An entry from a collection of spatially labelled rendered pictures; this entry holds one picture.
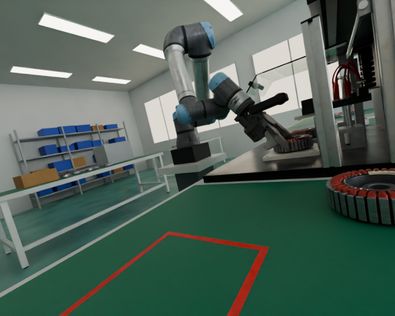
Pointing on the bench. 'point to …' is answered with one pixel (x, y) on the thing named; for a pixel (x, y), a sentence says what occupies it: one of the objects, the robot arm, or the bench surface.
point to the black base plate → (306, 162)
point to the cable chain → (364, 58)
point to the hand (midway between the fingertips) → (293, 144)
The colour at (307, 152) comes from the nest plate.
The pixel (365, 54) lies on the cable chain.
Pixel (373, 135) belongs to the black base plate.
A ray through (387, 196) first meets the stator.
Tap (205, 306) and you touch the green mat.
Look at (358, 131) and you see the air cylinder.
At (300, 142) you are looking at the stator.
